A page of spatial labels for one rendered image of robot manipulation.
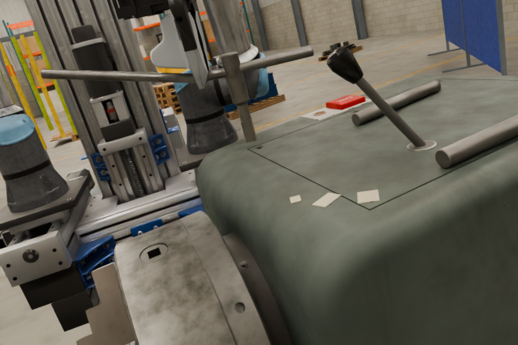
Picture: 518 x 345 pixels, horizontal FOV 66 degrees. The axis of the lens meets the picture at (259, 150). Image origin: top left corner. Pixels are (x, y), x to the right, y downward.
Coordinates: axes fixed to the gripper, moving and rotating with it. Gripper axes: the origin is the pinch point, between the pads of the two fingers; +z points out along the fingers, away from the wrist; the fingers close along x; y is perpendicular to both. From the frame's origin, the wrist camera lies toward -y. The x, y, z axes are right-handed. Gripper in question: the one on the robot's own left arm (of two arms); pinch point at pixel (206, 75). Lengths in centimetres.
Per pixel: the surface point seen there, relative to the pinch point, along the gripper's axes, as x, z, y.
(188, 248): 10.1, 17.6, 5.6
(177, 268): 12.7, 18.2, 6.5
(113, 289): 6.7, 23.9, 18.4
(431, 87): -23.1, 14.4, -35.5
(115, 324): 9.5, 27.1, 18.4
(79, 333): -136, 154, 141
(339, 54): 1.5, 0.8, -16.3
